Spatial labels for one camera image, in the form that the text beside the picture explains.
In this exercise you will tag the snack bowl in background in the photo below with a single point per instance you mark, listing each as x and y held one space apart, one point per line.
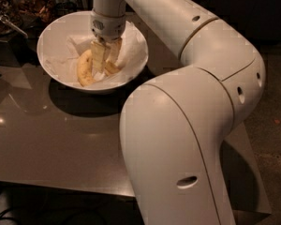
38 9

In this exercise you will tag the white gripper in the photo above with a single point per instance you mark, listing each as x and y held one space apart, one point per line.
109 28

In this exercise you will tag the metal spoon handle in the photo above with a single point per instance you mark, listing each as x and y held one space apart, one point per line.
5 20

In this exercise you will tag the glass jar with snacks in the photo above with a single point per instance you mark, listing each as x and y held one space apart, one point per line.
1 8

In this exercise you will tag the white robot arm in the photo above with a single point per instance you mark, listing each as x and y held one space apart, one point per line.
172 127

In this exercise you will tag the white paper napkin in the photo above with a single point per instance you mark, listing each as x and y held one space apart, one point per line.
132 47

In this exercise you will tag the white ceramic bowl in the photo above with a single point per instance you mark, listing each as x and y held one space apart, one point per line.
59 28

